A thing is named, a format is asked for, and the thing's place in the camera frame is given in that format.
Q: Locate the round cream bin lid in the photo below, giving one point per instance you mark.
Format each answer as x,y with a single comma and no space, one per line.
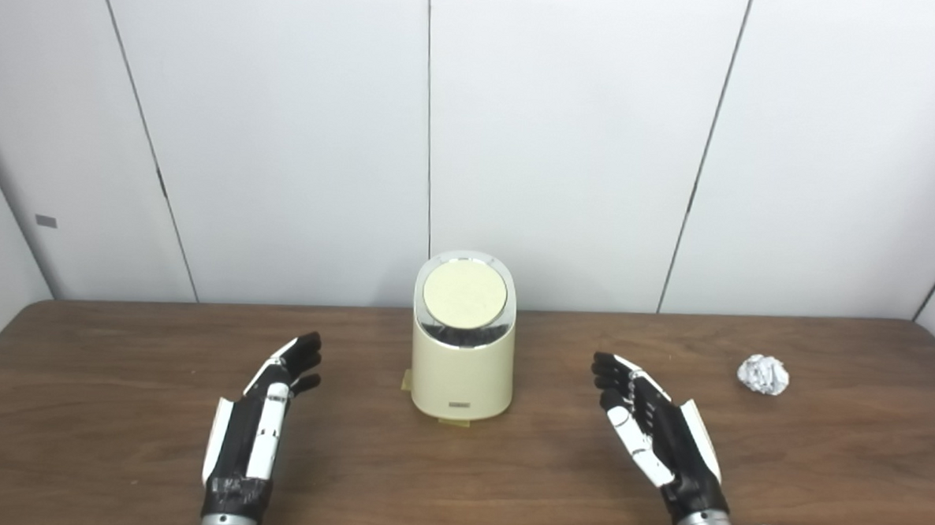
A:
464,294

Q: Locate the cream-colored plastic bin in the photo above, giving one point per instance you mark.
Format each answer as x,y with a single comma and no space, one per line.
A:
463,373

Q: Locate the white paper ball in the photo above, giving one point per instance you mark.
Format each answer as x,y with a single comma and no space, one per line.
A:
762,375

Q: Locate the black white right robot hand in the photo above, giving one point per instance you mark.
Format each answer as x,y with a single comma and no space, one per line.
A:
676,445

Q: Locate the small grey wall label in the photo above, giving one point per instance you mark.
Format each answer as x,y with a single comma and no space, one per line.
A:
46,221

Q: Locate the yellowish tape piece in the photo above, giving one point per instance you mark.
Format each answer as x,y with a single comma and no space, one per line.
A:
454,421
406,380

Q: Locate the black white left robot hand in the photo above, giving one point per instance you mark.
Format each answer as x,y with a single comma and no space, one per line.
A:
231,441

